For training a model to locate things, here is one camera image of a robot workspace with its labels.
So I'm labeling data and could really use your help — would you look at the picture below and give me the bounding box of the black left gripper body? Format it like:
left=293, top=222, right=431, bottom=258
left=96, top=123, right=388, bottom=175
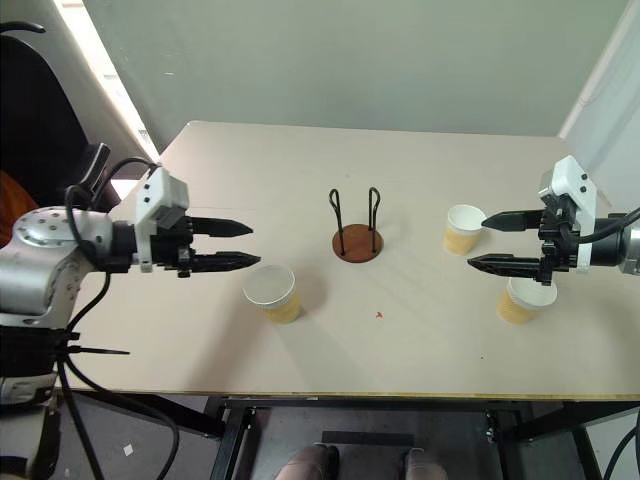
left=148, top=214, right=198, bottom=279

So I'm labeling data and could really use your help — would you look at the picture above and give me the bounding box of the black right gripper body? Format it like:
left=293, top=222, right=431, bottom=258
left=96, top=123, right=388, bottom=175
left=537, top=194, right=582, bottom=288

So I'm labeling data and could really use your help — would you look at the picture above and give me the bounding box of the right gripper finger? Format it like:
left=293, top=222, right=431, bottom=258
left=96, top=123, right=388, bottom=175
left=466, top=253, right=545, bottom=282
left=480, top=209, right=545, bottom=233

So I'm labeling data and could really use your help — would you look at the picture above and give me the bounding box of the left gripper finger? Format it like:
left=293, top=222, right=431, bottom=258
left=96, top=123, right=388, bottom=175
left=192, top=251, right=263, bottom=274
left=191, top=215, right=254, bottom=239

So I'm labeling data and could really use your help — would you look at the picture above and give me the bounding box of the yellow paper cup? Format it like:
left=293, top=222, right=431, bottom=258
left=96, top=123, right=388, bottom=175
left=442, top=203, right=488, bottom=257
left=242, top=264, right=303, bottom=326
left=495, top=276, right=559, bottom=326

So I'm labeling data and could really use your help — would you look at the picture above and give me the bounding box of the black zip tie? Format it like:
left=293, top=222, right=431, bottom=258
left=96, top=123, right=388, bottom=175
left=63, top=343, right=132, bottom=358

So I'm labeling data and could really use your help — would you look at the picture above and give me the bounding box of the orange cloth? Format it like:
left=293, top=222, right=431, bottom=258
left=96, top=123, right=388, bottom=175
left=0, top=169, right=40, bottom=247

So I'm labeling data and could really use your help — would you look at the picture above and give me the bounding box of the black chair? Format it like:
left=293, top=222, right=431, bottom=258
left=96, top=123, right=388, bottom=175
left=0, top=21, right=147, bottom=214

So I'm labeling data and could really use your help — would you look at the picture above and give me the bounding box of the black flat plate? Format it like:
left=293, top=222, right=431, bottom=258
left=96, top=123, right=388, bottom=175
left=319, top=429, right=417, bottom=449

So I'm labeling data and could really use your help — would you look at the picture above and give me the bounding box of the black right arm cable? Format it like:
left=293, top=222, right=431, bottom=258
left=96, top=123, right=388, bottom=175
left=574, top=204, right=640, bottom=246

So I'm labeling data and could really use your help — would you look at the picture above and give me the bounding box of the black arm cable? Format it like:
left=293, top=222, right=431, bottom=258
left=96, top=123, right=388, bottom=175
left=52, top=156, right=182, bottom=480
left=574, top=204, right=640, bottom=246

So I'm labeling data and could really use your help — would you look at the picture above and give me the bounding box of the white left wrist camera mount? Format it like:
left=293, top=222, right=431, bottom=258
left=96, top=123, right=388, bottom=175
left=133, top=166, right=192, bottom=274

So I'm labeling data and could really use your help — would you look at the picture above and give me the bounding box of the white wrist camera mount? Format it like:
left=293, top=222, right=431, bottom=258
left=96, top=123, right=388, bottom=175
left=133, top=166, right=192, bottom=274
left=537, top=155, right=599, bottom=274

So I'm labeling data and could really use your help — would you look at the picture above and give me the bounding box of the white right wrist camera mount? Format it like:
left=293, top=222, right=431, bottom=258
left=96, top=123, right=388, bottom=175
left=537, top=155, right=599, bottom=274

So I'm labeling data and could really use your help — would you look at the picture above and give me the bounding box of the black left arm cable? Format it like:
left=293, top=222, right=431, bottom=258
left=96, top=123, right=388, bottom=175
left=52, top=156, right=182, bottom=480

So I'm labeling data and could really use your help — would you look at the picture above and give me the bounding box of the brown cup holder stand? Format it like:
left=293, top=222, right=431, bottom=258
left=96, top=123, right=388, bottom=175
left=328, top=186, right=386, bottom=265

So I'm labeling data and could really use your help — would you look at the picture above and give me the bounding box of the black metal table frame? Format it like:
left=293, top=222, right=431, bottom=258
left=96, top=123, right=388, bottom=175
left=74, top=389, right=640, bottom=480

